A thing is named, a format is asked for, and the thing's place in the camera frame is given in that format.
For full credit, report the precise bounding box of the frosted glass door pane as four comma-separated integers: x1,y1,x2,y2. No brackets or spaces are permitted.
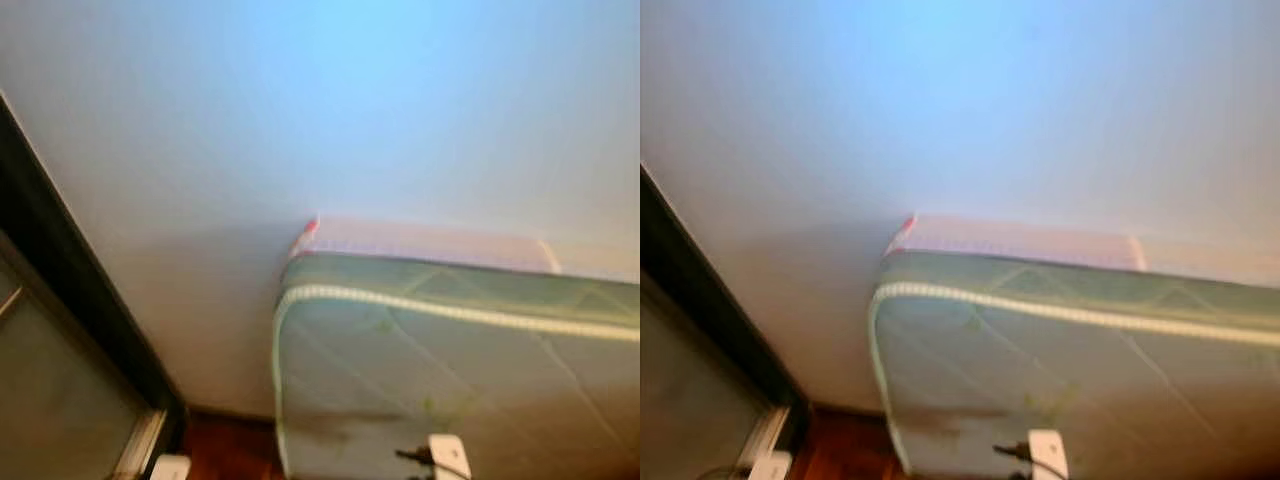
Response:
0,235,151,480
640,285,771,480

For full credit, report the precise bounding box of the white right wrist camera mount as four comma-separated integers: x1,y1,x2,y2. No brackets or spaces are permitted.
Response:
1028,428,1069,480
428,433,473,480

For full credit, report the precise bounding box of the dark door frame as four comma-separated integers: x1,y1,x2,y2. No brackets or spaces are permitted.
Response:
640,165,811,456
0,90,189,480

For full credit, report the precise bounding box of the pink foam board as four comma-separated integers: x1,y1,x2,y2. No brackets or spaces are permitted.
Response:
290,215,641,286
888,213,1280,291

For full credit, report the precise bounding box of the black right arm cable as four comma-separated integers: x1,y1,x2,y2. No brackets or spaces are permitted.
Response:
395,448,471,480
993,443,1066,480

